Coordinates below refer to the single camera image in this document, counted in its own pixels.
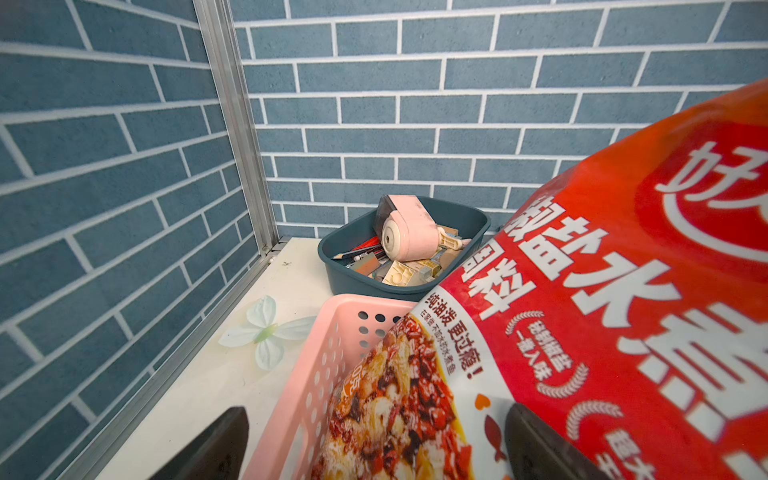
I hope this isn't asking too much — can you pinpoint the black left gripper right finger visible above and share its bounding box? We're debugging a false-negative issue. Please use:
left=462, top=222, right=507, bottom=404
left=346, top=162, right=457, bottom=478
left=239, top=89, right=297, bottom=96
left=504, top=403, right=608, bottom=480

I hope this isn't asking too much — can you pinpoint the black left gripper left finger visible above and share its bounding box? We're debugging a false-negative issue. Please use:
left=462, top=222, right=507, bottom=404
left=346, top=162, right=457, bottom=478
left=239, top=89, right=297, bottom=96
left=150, top=406, right=249, bottom=480

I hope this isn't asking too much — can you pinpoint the pink perforated plastic basket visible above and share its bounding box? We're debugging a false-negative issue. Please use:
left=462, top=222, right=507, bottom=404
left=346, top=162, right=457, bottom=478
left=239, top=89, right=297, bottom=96
left=242, top=294, right=415, bottom=479

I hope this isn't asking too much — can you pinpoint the red fish seasoning packet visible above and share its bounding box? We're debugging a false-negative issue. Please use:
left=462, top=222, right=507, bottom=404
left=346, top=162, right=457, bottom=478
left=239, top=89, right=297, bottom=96
left=310, top=81, right=767, bottom=479

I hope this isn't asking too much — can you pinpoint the dark teal plastic bin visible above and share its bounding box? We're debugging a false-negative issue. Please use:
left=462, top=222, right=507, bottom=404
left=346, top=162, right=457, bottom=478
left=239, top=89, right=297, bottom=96
left=318, top=196, right=491, bottom=302

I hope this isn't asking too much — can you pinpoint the aluminium corner frame post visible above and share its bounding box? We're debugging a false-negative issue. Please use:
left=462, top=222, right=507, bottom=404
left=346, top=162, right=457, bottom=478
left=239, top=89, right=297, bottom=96
left=193, top=0, right=279, bottom=255

